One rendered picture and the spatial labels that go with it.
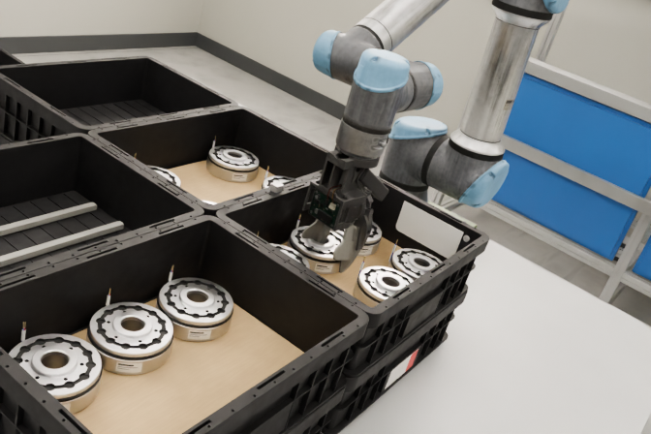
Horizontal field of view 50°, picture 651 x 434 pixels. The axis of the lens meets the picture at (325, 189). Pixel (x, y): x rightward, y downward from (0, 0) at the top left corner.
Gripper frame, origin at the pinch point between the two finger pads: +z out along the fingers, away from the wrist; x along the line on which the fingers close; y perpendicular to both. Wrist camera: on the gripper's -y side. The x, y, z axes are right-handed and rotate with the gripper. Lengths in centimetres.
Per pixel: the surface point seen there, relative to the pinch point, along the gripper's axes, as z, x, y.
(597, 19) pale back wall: -24, -65, -273
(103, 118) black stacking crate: 2, -63, 3
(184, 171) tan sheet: 2.0, -36.7, 2.2
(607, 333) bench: 15, 35, -58
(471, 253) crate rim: -7.6, 17.6, -12.3
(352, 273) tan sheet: 2.0, 3.5, -1.9
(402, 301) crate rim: -7.4, 19.7, 10.7
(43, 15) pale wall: 63, -321, -130
